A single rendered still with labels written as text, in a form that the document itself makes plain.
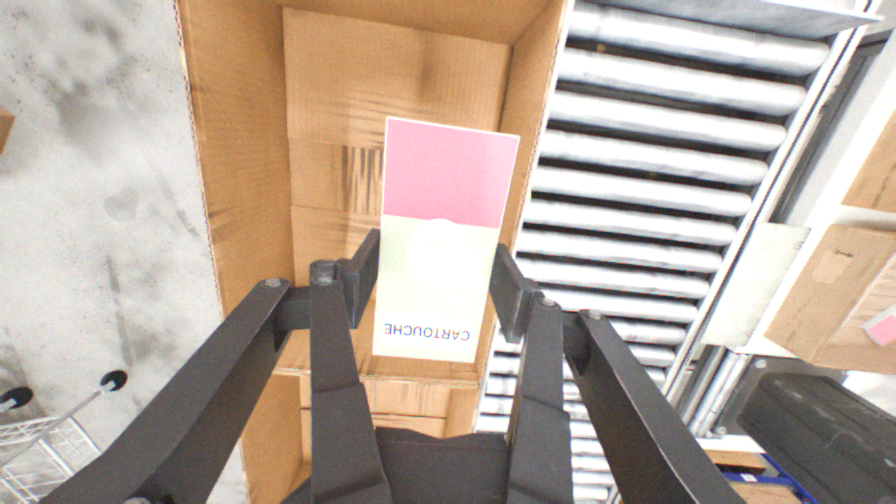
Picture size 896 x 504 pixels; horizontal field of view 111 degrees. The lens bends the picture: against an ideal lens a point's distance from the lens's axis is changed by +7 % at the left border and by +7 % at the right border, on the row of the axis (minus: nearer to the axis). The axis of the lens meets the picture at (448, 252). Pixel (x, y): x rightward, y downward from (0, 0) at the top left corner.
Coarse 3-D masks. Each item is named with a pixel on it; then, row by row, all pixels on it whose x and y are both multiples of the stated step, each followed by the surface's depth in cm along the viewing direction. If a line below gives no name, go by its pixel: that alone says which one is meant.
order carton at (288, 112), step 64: (192, 0) 24; (256, 0) 31; (320, 0) 32; (384, 0) 30; (448, 0) 28; (512, 0) 26; (192, 64) 24; (256, 64) 33; (320, 64) 38; (384, 64) 38; (448, 64) 38; (512, 64) 38; (192, 128) 25; (256, 128) 34; (320, 128) 40; (384, 128) 41; (512, 128) 35; (256, 192) 35; (320, 192) 44; (512, 192) 32; (256, 256) 37; (320, 256) 47
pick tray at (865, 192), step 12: (888, 120) 56; (888, 132) 56; (876, 144) 57; (888, 144) 56; (876, 156) 57; (888, 156) 56; (864, 168) 59; (876, 168) 57; (888, 168) 56; (864, 180) 58; (876, 180) 57; (888, 180) 56; (852, 192) 60; (864, 192) 58; (876, 192) 57; (888, 192) 55; (852, 204) 60; (864, 204) 58; (876, 204) 57; (888, 204) 55
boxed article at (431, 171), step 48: (432, 144) 17; (480, 144) 17; (384, 192) 18; (432, 192) 18; (480, 192) 18; (384, 240) 19; (432, 240) 19; (480, 240) 19; (384, 288) 20; (432, 288) 20; (480, 288) 20; (384, 336) 21; (432, 336) 22
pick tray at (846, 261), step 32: (832, 224) 63; (832, 256) 62; (864, 256) 58; (800, 288) 67; (832, 288) 61; (864, 288) 57; (800, 320) 66; (832, 320) 61; (864, 320) 71; (800, 352) 65; (832, 352) 69; (864, 352) 71
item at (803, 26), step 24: (600, 0) 50; (624, 0) 49; (648, 0) 48; (672, 0) 47; (696, 0) 46; (720, 0) 45; (744, 0) 44; (768, 0) 44; (720, 24) 52; (744, 24) 51; (768, 24) 50; (792, 24) 49; (816, 24) 48; (840, 24) 48; (864, 24) 47
